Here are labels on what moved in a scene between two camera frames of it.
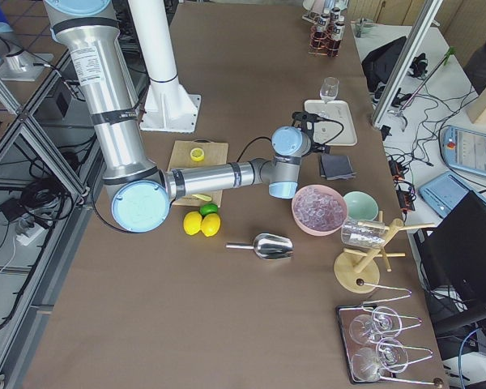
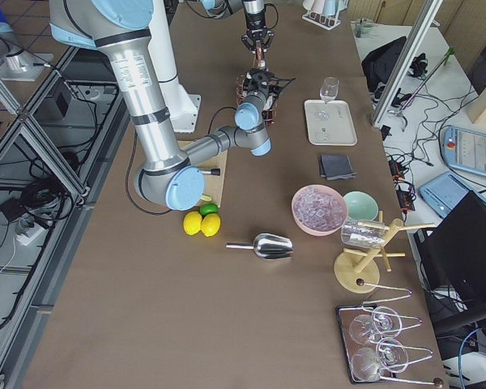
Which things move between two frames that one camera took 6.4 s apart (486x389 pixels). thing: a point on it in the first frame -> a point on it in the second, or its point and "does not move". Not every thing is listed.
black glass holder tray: [364, 344] does not move
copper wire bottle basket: [324, 42] -> [270, 114]
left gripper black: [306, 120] -> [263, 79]
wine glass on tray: [329, 88] does not move
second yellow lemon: [210, 224] does not move
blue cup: [341, 4] -> [330, 7]
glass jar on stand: [369, 234] does not move
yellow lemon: [192, 223] does not move
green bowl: [360, 206] does not move
